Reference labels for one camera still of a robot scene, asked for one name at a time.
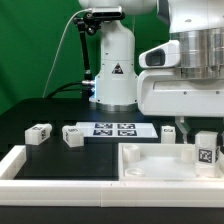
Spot grey camera on mount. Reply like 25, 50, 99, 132
91, 6, 123, 19

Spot white U-shaped fence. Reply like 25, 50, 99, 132
0, 145, 224, 207

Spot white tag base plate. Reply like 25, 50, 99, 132
76, 122, 158, 138

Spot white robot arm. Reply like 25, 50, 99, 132
78, 0, 224, 126

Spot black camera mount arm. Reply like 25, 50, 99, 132
73, 13, 101, 100

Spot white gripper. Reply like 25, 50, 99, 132
137, 40, 224, 144

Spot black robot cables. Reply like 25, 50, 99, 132
46, 81, 84, 100

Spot white square tabletop part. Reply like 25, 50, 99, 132
118, 143, 224, 182

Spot white camera cable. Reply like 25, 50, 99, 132
42, 8, 93, 99

